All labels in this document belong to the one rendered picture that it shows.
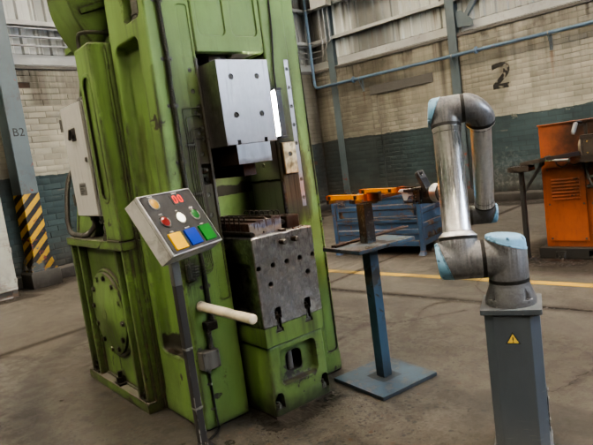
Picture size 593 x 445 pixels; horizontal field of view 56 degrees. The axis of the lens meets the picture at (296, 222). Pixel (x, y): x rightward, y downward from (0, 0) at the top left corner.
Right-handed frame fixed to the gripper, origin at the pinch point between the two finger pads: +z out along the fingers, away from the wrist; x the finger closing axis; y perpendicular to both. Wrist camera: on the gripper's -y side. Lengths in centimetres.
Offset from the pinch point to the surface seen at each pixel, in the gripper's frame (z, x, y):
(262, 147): 31, -62, -31
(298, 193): 47, -33, -4
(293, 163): 45, -35, -20
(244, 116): 30, -70, -46
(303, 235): 26, -48, 16
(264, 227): 30, -68, 8
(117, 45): 74, -111, -90
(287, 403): 25, -72, 97
